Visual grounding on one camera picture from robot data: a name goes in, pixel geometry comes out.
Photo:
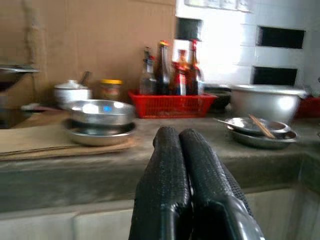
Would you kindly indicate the dark sauce bottle red cap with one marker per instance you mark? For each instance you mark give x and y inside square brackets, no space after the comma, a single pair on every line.
[195,75]

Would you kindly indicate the tan cardboard mat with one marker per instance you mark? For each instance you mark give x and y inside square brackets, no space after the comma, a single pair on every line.
[37,143]

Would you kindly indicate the small red-capped sauce bottle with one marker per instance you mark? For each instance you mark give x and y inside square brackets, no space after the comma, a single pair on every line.
[177,82]

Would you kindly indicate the wooden chopstick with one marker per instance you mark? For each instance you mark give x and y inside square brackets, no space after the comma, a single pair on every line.
[261,126]

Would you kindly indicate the amber bottle red label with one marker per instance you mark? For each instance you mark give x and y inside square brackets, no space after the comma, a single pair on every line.
[183,58]

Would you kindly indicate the red plastic basket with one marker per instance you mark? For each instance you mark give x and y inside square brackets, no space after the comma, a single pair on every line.
[172,105]

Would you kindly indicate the tall dark glass bottle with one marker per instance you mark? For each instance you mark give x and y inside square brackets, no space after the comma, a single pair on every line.
[163,75]

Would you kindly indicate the cardboard wall panel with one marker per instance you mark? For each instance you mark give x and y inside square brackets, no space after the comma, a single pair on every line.
[87,37]

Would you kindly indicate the white ceramic lidded pot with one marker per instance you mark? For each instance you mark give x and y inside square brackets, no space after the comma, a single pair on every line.
[72,95]

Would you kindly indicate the dark ceramic bowl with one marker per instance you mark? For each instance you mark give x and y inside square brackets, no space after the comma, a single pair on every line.
[220,100]

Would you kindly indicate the red plastic basin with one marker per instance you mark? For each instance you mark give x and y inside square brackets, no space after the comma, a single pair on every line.
[310,107]

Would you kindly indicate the large aluminium pot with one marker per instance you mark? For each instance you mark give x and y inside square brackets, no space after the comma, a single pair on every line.
[265,105]

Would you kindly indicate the glass jar yellow lid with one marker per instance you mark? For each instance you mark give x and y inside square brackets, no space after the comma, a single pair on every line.
[111,91]

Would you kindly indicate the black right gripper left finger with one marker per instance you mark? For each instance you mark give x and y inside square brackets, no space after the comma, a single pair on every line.
[162,187]

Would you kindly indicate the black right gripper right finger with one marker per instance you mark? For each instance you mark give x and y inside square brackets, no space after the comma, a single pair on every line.
[215,200]

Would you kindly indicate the dark condiment spoon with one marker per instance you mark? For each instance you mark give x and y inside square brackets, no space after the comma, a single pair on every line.
[85,77]

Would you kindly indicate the clear glass bottle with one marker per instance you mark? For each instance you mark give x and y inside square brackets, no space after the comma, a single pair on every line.
[148,82]

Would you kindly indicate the steel wok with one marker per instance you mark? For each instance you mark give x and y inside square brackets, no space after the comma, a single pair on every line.
[10,75]

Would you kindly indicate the shallow steel dish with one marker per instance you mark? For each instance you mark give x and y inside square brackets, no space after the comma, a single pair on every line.
[240,125]

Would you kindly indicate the steel plate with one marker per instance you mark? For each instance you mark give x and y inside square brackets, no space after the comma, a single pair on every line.
[100,141]
[262,144]

